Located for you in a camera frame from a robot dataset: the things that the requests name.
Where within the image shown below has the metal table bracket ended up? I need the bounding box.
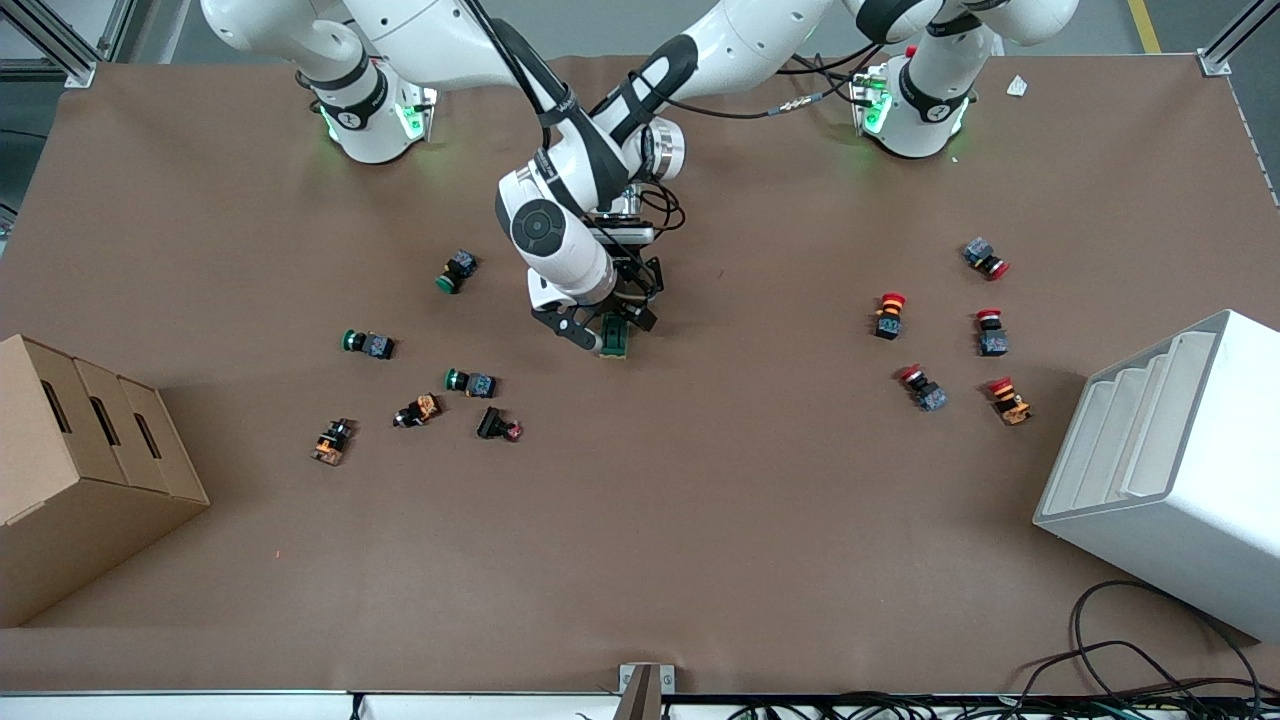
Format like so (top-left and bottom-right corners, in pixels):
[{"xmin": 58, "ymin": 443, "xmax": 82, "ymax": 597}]
[{"xmin": 618, "ymin": 663, "xmax": 676, "ymax": 720}]

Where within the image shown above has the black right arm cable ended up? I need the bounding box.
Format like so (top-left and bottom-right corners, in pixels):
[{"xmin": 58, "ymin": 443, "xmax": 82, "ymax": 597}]
[{"xmin": 462, "ymin": 0, "xmax": 561, "ymax": 126}]

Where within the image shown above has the black looped floor cable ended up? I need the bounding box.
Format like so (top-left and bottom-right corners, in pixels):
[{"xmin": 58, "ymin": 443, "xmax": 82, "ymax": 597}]
[{"xmin": 1020, "ymin": 580, "xmax": 1266, "ymax": 701}]

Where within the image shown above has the aluminium frame profile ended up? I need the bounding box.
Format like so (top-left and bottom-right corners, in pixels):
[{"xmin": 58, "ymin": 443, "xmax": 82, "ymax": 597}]
[
  {"xmin": 0, "ymin": 0, "xmax": 98, "ymax": 89},
  {"xmin": 97, "ymin": 0, "xmax": 141, "ymax": 63},
  {"xmin": 1197, "ymin": 0, "xmax": 1280, "ymax": 78}
]

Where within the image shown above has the black cable bundle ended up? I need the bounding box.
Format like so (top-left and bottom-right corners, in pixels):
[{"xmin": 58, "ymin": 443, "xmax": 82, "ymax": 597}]
[{"xmin": 730, "ymin": 690, "xmax": 1280, "ymax": 720}]

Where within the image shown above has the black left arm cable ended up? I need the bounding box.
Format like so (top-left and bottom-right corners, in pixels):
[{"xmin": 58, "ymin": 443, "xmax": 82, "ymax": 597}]
[{"xmin": 660, "ymin": 40, "xmax": 906, "ymax": 121}]

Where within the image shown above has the white stepped storage box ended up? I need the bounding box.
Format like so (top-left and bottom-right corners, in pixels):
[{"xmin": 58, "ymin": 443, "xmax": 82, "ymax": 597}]
[{"xmin": 1033, "ymin": 309, "xmax": 1280, "ymax": 643}]

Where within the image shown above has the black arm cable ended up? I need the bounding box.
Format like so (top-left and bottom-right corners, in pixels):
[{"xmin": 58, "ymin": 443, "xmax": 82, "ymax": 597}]
[
  {"xmin": 660, "ymin": 40, "xmax": 906, "ymax": 121},
  {"xmin": 462, "ymin": 0, "xmax": 561, "ymax": 126}
]

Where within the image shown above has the brown cardboard box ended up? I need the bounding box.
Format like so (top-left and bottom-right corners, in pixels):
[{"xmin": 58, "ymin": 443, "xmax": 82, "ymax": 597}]
[{"xmin": 0, "ymin": 334, "xmax": 211, "ymax": 629}]

